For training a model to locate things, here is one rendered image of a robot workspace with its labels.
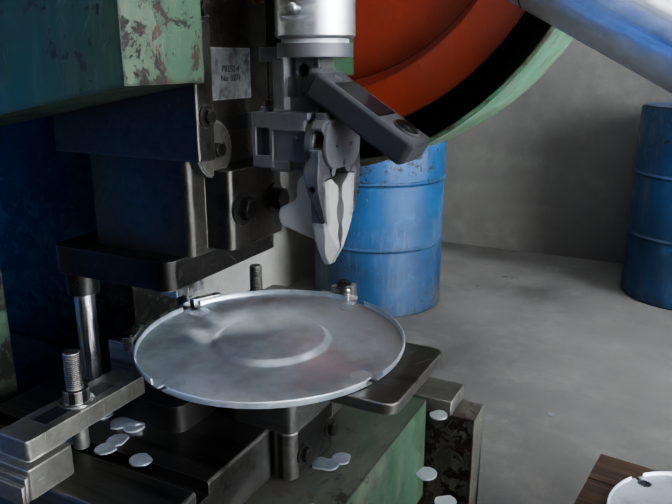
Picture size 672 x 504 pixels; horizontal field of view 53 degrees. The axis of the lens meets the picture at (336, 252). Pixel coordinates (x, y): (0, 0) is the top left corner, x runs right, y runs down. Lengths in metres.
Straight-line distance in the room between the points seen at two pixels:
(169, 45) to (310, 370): 0.33
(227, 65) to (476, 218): 3.48
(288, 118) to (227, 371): 0.25
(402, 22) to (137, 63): 0.55
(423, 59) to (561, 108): 2.99
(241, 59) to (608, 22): 0.35
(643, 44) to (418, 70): 0.42
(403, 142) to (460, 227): 3.57
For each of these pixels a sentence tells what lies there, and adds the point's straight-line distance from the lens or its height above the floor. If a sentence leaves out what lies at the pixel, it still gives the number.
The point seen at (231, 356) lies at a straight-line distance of 0.71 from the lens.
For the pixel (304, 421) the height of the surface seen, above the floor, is 0.71.
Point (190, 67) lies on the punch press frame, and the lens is 0.59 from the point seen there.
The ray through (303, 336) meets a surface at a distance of 0.74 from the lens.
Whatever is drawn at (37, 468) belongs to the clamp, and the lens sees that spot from 0.68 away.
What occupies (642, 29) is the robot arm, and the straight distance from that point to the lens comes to 0.62.
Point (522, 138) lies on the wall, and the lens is 3.99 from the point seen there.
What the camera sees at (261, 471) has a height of 0.66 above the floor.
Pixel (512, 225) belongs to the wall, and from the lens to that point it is 4.08.
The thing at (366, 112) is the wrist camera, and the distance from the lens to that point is 0.61.
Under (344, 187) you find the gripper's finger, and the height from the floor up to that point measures 0.96.
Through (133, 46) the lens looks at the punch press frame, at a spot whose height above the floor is 1.09.
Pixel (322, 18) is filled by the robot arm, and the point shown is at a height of 1.11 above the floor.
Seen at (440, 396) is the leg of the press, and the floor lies 0.64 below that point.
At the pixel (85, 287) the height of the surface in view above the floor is 0.84.
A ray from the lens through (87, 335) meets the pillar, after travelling 0.80.
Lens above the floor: 1.08
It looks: 16 degrees down
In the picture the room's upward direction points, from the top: straight up
